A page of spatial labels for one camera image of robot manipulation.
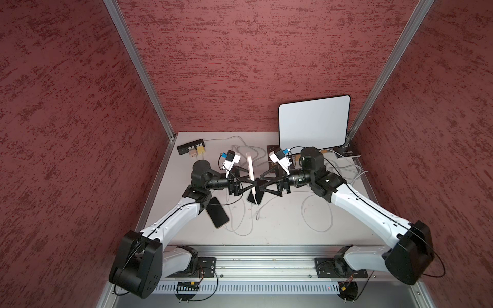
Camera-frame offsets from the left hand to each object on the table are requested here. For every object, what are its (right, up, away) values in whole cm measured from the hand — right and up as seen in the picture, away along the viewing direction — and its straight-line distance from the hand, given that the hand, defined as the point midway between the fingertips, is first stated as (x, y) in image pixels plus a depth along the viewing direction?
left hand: (253, 181), depth 69 cm
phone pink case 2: (-1, +4, -6) cm, 7 cm away
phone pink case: (-18, -19, +22) cm, 34 cm away
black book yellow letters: (+11, +13, +45) cm, 48 cm away
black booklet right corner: (+58, +12, +44) cm, 73 cm away
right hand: (+3, -1, -2) cm, 4 cm away
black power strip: (-40, +13, +41) cm, 59 cm away
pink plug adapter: (-36, +11, +40) cm, 55 cm away
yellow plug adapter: (-31, +13, +41) cm, 53 cm away
